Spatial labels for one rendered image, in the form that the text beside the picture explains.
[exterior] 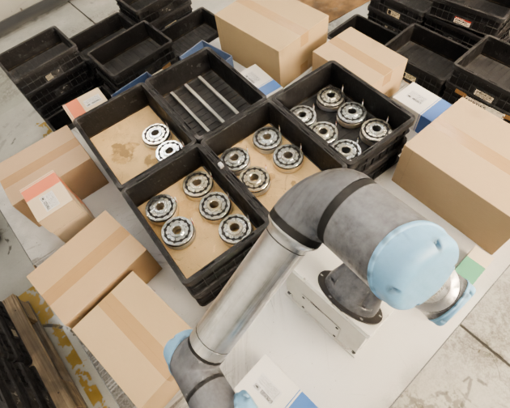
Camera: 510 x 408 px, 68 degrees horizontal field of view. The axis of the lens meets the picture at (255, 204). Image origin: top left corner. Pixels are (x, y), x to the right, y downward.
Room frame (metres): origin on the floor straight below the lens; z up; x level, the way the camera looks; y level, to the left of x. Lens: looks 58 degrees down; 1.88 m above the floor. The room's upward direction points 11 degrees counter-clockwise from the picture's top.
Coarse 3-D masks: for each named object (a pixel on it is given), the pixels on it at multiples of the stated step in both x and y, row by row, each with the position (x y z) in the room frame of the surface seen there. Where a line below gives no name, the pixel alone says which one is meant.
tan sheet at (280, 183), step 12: (240, 144) 0.90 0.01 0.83; (252, 144) 0.90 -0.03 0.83; (252, 156) 0.84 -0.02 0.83; (264, 156) 0.83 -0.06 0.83; (300, 168) 0.75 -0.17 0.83; (312, 168) 0.74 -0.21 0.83; (276, 180) 0.72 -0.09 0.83; (288, 180) 0.71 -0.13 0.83; (300, 180) 0.71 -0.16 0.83; (276, 192) 0.68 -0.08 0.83; (264, 204) 0.64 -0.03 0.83
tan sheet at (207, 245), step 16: (176, 192) 0.75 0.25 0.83; (144, 208) 0.71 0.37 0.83; (192, 208) 0.67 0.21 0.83; (208, 224) 0.60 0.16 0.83; (160, 240) 0.58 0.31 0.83; (208, 240) 0.55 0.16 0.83; (176, 256) 0.51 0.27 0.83; (192, 256) 0.50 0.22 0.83; (208, 256) 0.49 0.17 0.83; (192, 272) 0.45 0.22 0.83
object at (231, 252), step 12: (180, 156) 0.82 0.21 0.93; (156, 168) 0.78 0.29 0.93; (216, 168) 0.74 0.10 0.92; (144, 180) 0.75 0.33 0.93; (228, 180) 0.69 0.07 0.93; (240, 192) 0.64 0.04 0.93; (132, 204) 0.67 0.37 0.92; (252, 204) 0.59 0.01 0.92; (264, 216) 0.54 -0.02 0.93; (264, 228) 0.50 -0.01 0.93; (156, 240) 0.52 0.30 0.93; (240, 240) 0.47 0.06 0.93; (252, 240) 0.48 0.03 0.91; (228, 252) 0.45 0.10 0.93; (216, 264) 0.42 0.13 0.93; (180, 276) 0.40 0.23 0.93; (192, 276) 0.40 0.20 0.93; (204, 276) 0.40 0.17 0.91
